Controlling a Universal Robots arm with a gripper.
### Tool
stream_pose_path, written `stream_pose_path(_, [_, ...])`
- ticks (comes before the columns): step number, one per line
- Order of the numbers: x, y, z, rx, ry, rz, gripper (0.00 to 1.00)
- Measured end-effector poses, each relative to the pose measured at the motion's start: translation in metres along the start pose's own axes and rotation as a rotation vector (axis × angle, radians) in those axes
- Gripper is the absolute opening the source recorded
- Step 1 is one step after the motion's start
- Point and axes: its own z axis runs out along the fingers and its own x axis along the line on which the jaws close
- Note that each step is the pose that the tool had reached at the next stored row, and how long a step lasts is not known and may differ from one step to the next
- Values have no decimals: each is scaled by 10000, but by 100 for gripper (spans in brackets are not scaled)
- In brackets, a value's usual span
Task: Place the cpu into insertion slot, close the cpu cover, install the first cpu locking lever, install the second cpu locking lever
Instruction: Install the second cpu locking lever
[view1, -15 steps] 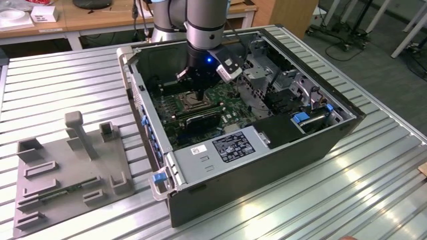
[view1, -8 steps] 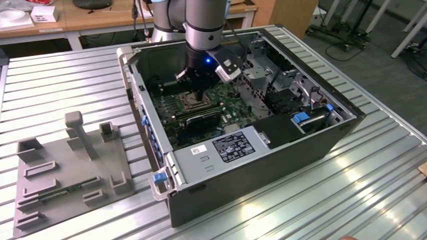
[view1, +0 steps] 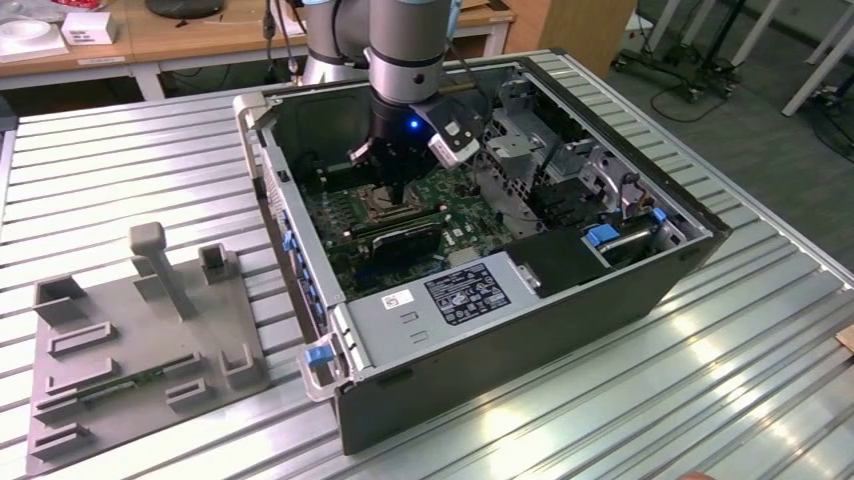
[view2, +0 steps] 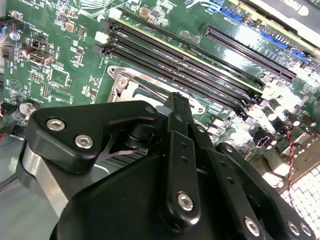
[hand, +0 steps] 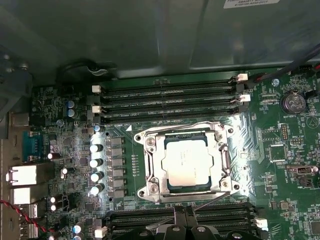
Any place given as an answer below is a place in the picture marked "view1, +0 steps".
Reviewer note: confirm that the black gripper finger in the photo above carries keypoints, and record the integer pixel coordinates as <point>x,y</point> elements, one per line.
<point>363,156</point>
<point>403,192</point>

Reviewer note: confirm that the square CPU chip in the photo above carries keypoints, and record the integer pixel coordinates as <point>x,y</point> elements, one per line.
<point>379,200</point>

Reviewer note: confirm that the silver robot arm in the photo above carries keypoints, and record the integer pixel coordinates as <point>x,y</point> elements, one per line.
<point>407,55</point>

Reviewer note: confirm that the CPU socket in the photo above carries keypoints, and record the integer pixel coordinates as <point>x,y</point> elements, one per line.
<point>405,214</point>

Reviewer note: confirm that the blue slot clip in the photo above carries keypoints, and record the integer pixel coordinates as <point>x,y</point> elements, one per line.
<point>286,241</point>

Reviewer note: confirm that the green RAM stick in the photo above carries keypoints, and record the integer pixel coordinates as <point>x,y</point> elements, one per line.
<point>393,226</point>
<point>109,389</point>

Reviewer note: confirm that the green motherboard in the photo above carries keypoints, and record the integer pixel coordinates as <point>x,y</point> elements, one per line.
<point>467,200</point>

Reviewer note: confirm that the black graphics card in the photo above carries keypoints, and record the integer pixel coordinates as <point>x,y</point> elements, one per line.
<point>407,245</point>

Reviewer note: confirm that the grey metal drive cage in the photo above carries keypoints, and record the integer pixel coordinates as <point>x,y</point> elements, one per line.
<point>513,145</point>

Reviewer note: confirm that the black plastic shroud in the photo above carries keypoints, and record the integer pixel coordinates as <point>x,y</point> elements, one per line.
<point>553,262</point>

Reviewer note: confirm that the grey power supply unit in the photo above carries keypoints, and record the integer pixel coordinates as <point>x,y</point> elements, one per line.
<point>393,330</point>

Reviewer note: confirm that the blue plastic drive clip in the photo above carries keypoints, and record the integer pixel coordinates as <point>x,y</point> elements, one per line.
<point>600,235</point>

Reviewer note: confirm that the wooden desk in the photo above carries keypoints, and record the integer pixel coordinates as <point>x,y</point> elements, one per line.
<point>200,35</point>

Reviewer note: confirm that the blue case latch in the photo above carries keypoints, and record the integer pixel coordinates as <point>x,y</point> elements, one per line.
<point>316,356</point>

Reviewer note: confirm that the wooden cabinet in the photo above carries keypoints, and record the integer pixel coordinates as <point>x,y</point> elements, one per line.
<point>587,30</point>

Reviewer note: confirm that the black wheeled stand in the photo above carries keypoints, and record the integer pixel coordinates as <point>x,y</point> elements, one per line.
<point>621,63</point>

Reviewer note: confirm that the small blue clip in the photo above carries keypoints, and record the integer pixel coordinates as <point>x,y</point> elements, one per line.
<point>657,216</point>

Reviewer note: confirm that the black PC case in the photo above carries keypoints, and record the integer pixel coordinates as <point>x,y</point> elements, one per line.
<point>500,375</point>

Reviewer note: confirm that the black round base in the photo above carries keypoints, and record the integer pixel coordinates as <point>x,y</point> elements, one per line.
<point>182,7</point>

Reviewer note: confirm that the white cardboard box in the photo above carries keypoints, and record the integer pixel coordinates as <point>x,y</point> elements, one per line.
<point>89,25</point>

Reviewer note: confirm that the grey parts rack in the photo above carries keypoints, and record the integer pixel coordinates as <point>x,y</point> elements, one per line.
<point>133,350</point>

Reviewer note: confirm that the red patterned bag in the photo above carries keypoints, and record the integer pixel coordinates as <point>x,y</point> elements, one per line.
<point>80,3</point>

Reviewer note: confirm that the white tray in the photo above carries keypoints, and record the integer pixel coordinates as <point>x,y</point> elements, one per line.
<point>26,37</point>

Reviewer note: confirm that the white table leg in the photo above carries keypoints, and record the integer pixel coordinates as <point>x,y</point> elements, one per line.
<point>819,75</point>
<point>756,31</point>

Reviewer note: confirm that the wooden block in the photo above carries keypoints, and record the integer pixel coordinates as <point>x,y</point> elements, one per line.
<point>846,342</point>

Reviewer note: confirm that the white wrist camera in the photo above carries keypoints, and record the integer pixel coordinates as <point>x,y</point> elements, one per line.
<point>453,147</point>

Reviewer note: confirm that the silver hinged bracket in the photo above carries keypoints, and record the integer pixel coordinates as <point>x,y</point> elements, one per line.
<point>609,167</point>

